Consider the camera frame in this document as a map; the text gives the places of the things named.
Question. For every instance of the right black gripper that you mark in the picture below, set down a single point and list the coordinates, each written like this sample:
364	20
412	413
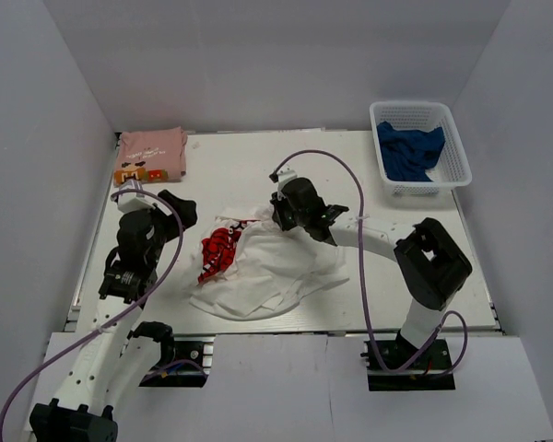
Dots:
279	203

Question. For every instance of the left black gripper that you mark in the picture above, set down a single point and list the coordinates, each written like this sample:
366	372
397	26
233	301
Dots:
184	208

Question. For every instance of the white red print t-shirt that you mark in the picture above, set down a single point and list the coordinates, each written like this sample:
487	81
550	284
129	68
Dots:
244	267

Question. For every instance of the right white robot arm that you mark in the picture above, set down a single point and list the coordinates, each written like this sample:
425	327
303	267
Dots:
433	266

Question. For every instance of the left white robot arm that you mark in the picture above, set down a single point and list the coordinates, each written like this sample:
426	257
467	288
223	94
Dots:
120	348

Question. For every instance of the folded pink t-shirt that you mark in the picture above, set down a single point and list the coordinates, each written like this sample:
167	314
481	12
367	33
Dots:
151	156

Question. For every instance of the blue t-shirt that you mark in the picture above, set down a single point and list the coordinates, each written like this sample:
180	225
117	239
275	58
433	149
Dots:
407	155

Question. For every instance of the white plastic basket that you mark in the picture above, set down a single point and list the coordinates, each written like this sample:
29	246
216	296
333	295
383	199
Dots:
452	170

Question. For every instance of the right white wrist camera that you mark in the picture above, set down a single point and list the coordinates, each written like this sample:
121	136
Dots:
281	177

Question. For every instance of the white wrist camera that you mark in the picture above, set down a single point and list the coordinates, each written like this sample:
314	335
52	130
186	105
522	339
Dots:
132	200
281	177

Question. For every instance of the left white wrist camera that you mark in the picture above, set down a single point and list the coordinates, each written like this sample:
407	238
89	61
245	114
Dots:
132	200

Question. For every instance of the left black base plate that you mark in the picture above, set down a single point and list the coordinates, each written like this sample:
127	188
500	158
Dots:
189	367

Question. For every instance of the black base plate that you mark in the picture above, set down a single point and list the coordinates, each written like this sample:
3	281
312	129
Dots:
423	375
189	367

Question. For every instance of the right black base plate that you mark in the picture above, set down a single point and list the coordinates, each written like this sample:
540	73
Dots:
423	375

